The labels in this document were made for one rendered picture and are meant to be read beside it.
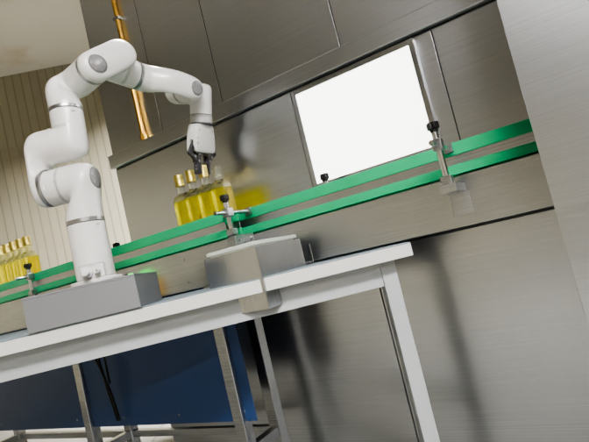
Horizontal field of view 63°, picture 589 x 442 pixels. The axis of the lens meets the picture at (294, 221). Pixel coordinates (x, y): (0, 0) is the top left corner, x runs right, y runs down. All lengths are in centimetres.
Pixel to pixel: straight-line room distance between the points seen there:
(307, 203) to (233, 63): 68
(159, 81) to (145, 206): 70
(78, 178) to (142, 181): 84
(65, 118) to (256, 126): 65
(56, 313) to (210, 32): 118
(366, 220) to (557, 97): 55
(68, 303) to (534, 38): 115
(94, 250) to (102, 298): 14
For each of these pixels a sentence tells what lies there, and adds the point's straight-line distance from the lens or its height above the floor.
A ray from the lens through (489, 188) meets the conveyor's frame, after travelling 125.
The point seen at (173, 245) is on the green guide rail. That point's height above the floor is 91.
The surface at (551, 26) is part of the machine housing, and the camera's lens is 112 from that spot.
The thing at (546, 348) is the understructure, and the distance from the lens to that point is 151.
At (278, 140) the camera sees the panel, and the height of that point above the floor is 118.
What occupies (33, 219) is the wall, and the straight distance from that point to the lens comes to 456.
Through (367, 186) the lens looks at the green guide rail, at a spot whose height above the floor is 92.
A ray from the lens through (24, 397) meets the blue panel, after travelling 249.
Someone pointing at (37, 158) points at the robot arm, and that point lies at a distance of 142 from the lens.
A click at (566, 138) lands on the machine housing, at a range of 108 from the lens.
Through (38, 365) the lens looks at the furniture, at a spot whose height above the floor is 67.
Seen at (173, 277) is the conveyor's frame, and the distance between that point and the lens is 163.
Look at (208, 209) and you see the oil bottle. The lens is 167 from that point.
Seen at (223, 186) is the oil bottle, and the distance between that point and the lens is 164.
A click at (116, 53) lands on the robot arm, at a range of 148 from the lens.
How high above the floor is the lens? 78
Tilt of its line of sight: 4 degrees up
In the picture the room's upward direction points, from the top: 14 degrees counter-clockwise
